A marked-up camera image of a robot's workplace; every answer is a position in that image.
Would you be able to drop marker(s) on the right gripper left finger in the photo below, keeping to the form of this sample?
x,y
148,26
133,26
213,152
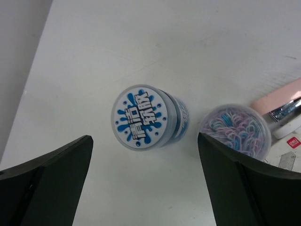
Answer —
x,y
45,191

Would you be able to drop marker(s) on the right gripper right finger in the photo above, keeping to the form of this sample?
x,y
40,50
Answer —
x,y
247,192

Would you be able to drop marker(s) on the white staple box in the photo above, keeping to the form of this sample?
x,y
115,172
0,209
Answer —
x,y
286,153

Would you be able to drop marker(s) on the clear tub of paperclips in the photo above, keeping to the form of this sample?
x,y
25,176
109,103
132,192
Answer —
x,y
240,128

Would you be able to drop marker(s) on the pink white stapler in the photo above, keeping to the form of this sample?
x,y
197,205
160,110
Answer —
x,y
284,107

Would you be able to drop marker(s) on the blue label round tub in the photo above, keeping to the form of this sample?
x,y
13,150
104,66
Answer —
x,y
144,117

